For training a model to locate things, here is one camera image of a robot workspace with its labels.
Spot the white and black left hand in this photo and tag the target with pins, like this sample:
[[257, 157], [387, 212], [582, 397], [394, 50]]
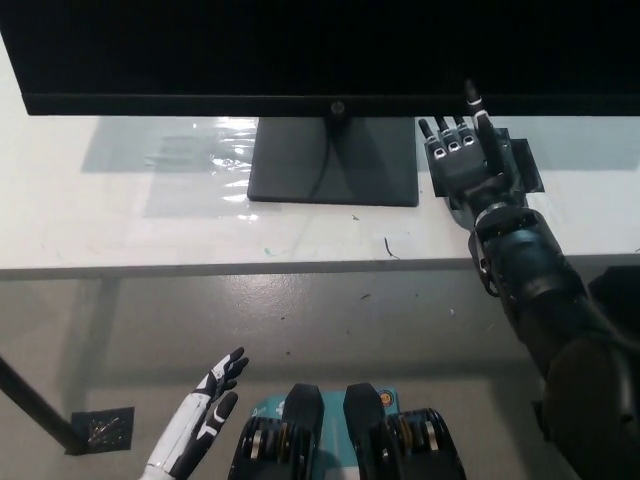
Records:
[[200, 407]]

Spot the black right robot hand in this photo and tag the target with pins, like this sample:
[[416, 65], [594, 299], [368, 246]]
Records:
[[470, 170]]

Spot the black HP computer monitor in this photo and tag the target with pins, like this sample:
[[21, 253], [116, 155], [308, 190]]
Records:
[[280, 45]]

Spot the black tape patch on desk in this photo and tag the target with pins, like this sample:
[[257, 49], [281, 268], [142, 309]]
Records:
[[525, 165]]

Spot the black teal robot body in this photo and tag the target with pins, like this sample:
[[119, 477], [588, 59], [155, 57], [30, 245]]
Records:
[[365, 440]]

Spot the dark object under desk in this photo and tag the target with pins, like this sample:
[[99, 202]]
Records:
[[617, 282]]

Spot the black floor tape patch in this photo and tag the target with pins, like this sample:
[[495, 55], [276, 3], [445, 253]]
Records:
[[102, 427]]

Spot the black metal table leg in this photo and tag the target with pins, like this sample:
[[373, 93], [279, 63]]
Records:
[[35, 405]]

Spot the clear plastic film sheet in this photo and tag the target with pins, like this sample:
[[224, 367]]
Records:
[[185, 155]]

